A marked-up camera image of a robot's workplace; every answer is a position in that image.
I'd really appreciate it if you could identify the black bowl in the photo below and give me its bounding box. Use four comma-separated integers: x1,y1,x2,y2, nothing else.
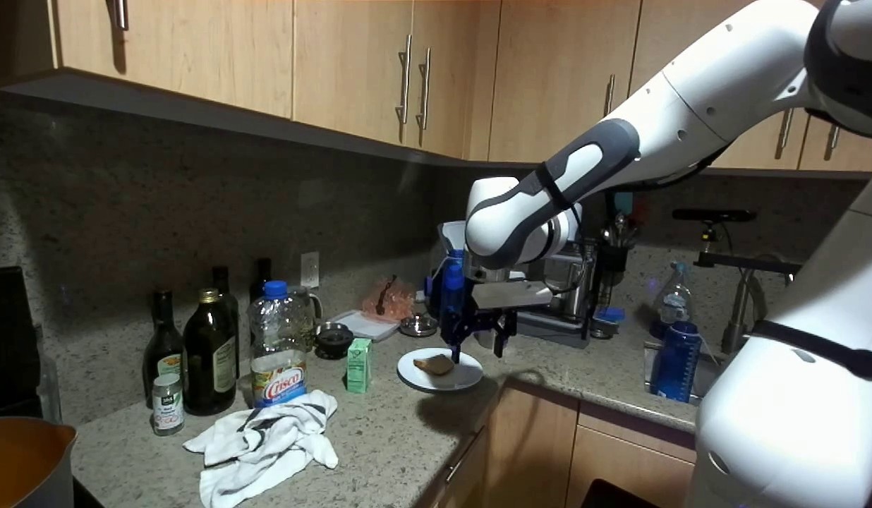
312,318,359,360

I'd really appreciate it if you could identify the large dark olive oil bottle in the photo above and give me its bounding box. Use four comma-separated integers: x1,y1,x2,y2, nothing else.
180,285,243,418

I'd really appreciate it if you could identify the grey wrist camera bar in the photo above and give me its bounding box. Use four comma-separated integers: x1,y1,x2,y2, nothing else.
470,278,561,312

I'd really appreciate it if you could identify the wooden upper cabinet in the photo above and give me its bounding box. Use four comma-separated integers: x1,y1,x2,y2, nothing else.
50,0,872,177

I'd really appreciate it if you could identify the black kitchen stove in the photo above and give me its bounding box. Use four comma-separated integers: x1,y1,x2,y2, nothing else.
0,262,48,418

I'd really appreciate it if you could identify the black dish rack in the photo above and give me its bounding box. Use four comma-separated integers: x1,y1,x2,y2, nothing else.
515,235,602,346

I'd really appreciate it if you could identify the dark kitchen faucet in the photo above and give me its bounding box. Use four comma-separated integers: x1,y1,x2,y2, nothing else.
671,205,803,356

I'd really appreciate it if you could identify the slice of brown bread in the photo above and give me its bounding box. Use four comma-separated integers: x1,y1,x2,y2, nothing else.
411,353,459,380

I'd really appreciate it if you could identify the clear plastic food container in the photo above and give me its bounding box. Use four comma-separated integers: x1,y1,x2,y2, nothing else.
331,308,401,345

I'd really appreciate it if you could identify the white jug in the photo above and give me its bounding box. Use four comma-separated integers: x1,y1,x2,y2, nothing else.
439,219,470,250

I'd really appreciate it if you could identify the small blue lidded bowl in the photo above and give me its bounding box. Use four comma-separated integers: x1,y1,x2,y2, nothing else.
586,305,628,345

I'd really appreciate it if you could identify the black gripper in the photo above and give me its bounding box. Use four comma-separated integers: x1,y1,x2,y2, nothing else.
446,277,520,373

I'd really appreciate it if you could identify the clear spray bottle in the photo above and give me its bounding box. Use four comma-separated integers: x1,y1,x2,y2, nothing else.
655,260,698,328

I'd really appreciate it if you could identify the clear plastic bottle blue cap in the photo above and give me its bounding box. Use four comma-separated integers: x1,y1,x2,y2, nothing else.
247,277,312,405

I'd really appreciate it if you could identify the dark labelled wine bottle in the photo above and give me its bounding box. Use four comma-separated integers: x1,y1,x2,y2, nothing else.
140,287,188,405

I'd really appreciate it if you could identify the green dish soap bottle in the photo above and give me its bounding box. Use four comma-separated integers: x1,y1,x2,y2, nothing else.
343,335,376,396

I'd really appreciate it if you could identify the blue dish soap bottle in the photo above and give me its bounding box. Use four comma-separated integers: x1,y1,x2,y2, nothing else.
645,318,706,405

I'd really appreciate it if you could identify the small spice jar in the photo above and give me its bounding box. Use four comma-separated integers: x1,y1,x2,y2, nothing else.
149,370,187,434

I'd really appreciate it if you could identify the glass pitcher with handle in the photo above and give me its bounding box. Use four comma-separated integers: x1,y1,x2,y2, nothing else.
288,285,324,353

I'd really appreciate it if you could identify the dark bottle white label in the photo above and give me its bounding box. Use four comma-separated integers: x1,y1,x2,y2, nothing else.
247,256,277,305

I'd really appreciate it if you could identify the wide steel bowl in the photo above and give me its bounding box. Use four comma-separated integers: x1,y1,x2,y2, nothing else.
398,312,439,342

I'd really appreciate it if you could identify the slim dark glass bottle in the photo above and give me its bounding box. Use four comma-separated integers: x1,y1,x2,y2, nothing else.
208,262,243,305

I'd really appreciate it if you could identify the orange cooking pot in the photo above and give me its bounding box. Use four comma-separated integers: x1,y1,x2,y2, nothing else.
0,415,79,508

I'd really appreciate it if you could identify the pink plastic bag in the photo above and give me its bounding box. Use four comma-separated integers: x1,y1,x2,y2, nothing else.
360,274,421,324

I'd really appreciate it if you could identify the white wall outlet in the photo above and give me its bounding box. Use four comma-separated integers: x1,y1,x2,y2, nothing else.
298,247,321,291

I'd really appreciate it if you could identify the white crumpled cloth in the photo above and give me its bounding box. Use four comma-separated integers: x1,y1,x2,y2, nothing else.
180,390,343,508

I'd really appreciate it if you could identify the white round plate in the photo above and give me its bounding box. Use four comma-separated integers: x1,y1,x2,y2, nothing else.
393,345,487,396

